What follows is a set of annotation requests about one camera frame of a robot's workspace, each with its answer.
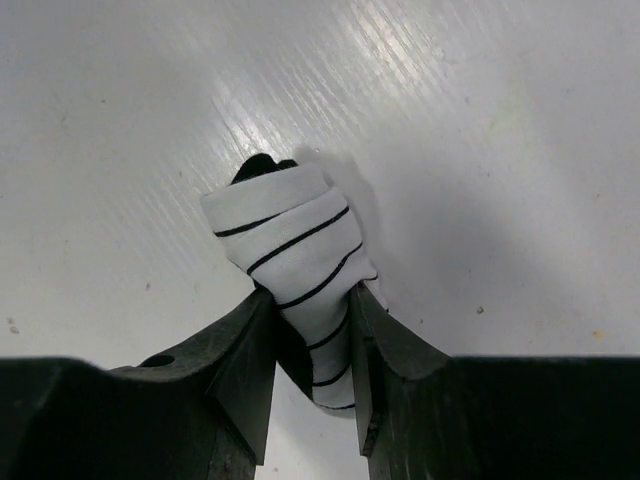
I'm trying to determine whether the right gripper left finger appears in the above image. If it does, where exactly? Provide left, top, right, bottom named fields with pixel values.
left=1, top=290, right=275, bottom=479

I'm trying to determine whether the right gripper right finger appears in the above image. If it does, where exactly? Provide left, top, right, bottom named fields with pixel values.
left=349, top=286, right=639, bottom=479

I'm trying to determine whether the white black striped sock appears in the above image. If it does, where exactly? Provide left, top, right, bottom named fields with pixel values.
left=200, top=153, right=388, bottom=416

